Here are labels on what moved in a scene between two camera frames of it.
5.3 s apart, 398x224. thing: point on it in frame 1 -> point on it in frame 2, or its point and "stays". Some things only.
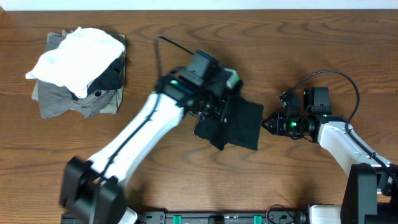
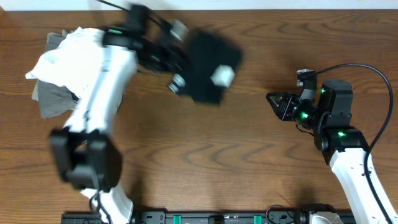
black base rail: (219, 217) stays
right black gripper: (277, 127) -> (285, 106)
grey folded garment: (55, 99) stays
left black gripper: (217, 113) -> (170, 65)
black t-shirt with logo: (239, 125) -> (206, 51)
